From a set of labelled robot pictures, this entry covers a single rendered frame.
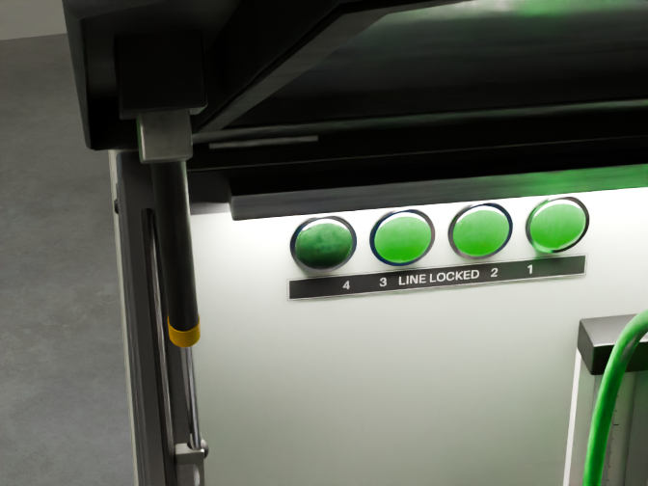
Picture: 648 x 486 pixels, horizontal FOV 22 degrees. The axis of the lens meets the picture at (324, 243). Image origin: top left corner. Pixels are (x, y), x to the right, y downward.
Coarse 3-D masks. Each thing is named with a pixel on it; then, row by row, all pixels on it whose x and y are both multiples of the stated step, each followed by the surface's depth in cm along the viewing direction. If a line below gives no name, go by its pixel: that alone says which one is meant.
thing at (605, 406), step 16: (640, 320) 111; (624, 336) 114; (640, 336) 113; (624, 352) 116; (608, 368) 119; (624, 368) 118; (608, 384) 120; (608, 400) 121; (608, 416) 122; (592, 432) 124; (608, 432) 124; (592, 448) 125; (592, 464) 126; (592, 480) 127
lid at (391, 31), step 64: (64, 0) 39; (128, 0) 38; (192, 0) 64; (256, 0) 60; (320, 0) 44; (384, 0) 41; (448, 0) 40; (512, 0) 56; (576, 0) 58; (640, 0) 60; (128, 64) 75; (192, 64) 75; (256, 64) 62; (320, 64) 77; (384, 64) 80; (448, 64) 83; (512, 64) 87; (576, 64) 91; (640, 64) 95; (128, 128) 112; (192, 128) 103; (256, 128) 102; (320, 128) 110; (384, 128) 119
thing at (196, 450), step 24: (168, 168) 83; (168, 192) 84; (168, 216) 86; (168, 240) 88; (168, 264) 91; (192, 264) 91; (168, 288) 93; (192, 288) 93; (168, 312) 96; (192, 312) 95; (192, 336) 97; (192, 360) 101; (192, 384) 103; (192, 408) 106; (192, 432) 109; (192, 456) 111
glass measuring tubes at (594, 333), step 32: (608, 320) 129; (608, 352) 127; (640, 352) 127; (576, 384) 132; (640, 384) 130; (576, 416) 133; (640, 416) 131; (576, 448) 135; (608, 448) 133; (640, 448) 133; (576, 480) 137; (608, 480) 137; (640, 480) 135
